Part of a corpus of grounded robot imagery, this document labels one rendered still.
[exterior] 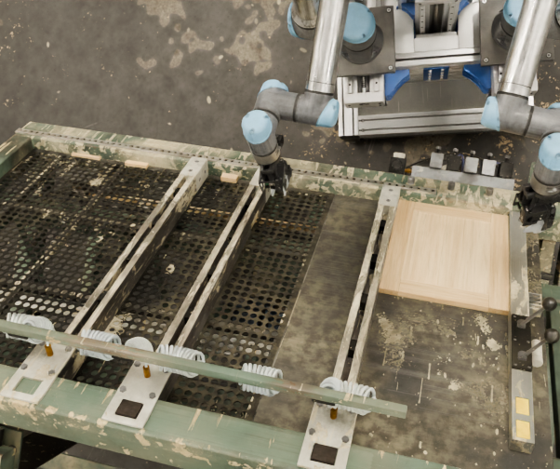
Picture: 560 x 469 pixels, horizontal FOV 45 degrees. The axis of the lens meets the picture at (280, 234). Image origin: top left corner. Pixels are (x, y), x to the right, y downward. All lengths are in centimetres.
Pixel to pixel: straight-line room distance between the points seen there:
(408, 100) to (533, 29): 147
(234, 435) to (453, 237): 107
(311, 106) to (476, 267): 76
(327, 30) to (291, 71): 170
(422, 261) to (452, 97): 118
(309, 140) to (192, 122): 62
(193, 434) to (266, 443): 16
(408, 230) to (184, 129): 164
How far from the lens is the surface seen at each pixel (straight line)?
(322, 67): 176
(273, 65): 347
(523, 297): 206
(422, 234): 225
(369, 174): 247
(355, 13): 214
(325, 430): 154
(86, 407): 165
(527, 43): 173
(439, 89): 315
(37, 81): 395
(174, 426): 157
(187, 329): 181
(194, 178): 240
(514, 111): 171
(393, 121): 311
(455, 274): 212
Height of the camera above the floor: 329
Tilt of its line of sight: 78 degrees down
